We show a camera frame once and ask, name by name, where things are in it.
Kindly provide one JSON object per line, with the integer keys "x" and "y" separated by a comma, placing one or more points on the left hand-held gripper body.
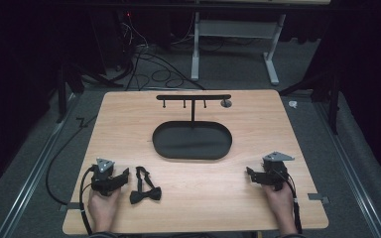
{"x": 103, "y": 180}

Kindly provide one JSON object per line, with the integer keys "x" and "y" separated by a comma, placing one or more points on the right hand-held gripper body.
{"x": 273, "y": 172}

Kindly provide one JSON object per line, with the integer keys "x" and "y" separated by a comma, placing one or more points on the black bow tie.
{"x": 145, "y": 195}

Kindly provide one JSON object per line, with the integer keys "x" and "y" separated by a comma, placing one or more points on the black hanger stand with tray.
{"x": 191, "y": 140}

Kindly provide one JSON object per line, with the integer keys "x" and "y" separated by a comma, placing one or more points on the person's left hand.
{"x": 102, "y": 208}

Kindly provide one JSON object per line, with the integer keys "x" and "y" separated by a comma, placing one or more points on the person's right hand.
{"x": 279, "y": 201}

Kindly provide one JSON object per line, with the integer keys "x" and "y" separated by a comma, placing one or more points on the grey tape strip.
{"x": 69, "y": 206}
{"x": 318, "y": 198}

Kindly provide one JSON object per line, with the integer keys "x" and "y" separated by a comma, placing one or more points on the small white crumpled object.
{"x": 292, "y": 104}

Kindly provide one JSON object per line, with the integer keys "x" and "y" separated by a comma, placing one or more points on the grey round table grommet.
{"x": 226, "y": 103}

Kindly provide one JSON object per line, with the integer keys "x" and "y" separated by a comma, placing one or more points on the black metal stand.
{"x": 332, "y": 99}
{"x": 63, "y": 95}

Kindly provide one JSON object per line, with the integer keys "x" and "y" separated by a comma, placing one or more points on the metal floor rail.
{"x": 29, "y": 185}
{"x": 350, "y": 172}

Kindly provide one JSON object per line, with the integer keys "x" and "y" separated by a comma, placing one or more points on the white desk frame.
{"x": 234, "y": 29}

